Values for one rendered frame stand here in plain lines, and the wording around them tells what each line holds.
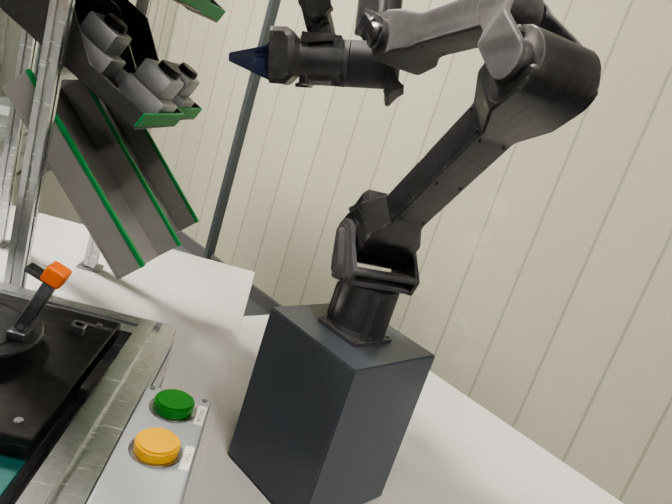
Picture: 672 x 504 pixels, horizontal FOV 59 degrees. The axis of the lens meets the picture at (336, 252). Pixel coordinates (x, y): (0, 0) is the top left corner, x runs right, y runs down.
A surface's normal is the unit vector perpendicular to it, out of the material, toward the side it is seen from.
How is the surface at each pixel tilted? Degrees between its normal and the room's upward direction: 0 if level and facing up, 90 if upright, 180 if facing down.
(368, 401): 90
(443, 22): 90
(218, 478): 0
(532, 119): 139
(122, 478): 0
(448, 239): 90
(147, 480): 0
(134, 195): 90
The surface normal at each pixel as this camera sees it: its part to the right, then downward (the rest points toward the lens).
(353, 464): 0.66, 0.40
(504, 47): -0.89, -0.16
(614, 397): -0.69, -0.02
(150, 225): -0.12, 0.23
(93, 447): 0.29, -0.92
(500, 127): 0.00, 0.93
